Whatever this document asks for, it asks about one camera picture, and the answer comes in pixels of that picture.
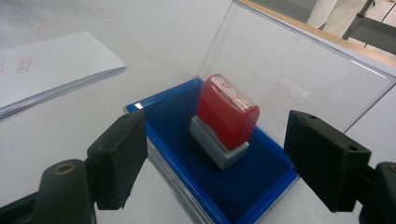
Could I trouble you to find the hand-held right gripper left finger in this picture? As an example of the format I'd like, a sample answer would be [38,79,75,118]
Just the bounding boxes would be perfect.
[86,108,149,211]

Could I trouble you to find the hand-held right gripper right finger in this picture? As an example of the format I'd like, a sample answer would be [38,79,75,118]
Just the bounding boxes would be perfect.
[283,109,374,214]

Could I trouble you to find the blue stamp box clear lid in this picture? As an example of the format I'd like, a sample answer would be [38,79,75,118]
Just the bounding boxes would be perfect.
[123,0,396,224]

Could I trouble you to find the red stamp with grey base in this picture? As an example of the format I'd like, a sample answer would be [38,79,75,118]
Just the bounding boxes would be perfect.
[189,73,261,171]

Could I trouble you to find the stack of white paper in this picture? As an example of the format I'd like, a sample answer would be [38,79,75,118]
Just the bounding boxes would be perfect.
[0,30,128,119]

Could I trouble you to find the white table cover board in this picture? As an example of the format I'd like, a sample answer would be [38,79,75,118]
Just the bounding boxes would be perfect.
[0,0,396,224]

